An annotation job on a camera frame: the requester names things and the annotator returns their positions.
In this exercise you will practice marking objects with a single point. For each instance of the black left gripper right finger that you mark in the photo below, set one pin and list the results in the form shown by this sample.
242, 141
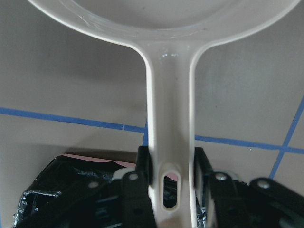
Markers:
217, 194

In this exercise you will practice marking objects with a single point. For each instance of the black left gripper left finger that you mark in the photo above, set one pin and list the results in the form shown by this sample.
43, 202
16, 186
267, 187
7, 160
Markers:
137, 209

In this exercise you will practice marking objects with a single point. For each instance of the beige dustpan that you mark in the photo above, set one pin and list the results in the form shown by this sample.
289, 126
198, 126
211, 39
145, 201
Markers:
170, 35

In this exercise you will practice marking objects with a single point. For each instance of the black lined trash bin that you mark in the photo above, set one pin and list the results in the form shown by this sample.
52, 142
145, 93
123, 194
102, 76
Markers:
71, 193

